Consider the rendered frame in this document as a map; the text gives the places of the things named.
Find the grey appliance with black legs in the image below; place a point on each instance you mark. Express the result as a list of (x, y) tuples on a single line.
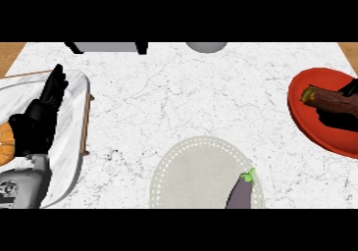
[(107, 46)]

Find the pale round placemat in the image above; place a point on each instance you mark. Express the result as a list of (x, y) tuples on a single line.
[(198, 173)]

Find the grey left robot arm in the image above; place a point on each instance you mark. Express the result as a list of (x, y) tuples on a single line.
[(21, 186)]

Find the red bowl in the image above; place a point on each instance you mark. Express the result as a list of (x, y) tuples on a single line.
[(306, 121)]

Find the grey round object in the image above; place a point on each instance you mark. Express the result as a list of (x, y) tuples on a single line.
[(206, 46)]

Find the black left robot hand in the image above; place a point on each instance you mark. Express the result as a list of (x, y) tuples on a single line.
[(36, 130)]

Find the orange croissant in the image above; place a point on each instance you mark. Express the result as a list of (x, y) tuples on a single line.
[(5, 143)]

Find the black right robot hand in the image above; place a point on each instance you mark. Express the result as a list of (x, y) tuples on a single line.
[(343, 121)]

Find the brown sweet potato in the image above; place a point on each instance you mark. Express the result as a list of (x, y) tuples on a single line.
[(333, 100)]

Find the white marble plate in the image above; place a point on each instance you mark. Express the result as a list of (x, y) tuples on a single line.
[(70, 130)]

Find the purple eggplant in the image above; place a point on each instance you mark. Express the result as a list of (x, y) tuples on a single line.
[(240, 194)]

